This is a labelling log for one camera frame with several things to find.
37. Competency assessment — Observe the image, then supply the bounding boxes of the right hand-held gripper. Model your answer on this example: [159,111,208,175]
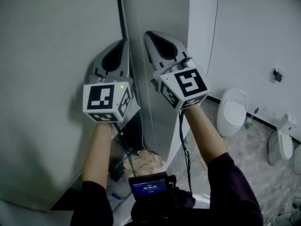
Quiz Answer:
[143,30,211,112]

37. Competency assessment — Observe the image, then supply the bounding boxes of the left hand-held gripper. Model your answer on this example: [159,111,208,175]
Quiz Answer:
[82,39,142,124]

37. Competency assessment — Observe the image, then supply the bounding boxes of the white bead chain cord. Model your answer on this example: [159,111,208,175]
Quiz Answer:
[117,0,158,150]

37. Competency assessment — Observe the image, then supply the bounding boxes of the person's right forearm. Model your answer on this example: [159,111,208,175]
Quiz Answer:
[184,104,229,173]

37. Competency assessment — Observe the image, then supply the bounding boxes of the person's left forearm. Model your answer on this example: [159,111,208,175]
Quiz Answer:
[82,121,114,189]

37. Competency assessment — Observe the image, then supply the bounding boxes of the beige woven mesh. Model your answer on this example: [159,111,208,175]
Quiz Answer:
[110,135,165,175]

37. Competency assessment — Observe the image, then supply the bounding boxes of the small black box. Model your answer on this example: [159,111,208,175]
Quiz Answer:
[110,164,126,183]

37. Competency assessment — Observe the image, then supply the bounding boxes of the green toilet brush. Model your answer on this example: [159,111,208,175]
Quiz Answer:
[244,106,260,130]

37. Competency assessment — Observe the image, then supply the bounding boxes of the white toilet with tank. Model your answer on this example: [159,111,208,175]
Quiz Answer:
[267,113,299,167]

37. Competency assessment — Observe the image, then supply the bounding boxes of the person's dark long-sleeved top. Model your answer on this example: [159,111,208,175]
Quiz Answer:
[70,152,264,226]

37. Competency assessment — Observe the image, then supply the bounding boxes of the thin wall cable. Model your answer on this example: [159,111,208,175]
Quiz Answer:
[206,0,219,78]

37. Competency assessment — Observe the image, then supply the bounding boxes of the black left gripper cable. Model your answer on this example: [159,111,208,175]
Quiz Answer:
[114,122,137,178]

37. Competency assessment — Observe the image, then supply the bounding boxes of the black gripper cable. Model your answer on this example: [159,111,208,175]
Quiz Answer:
[114,122,137,178]
[178,110,193,194]

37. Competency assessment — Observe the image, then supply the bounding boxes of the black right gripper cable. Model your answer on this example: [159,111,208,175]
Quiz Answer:
[178,110,193,194]

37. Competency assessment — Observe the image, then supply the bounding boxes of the black wall bracket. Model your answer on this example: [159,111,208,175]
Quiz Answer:
[272,68,285,83]

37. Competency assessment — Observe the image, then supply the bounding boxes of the black recorder with screen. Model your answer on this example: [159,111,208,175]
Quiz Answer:
[128,171,177,202]

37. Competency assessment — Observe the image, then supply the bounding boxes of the toilet supply hose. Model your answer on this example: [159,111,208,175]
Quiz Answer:
[266,129,278,161]

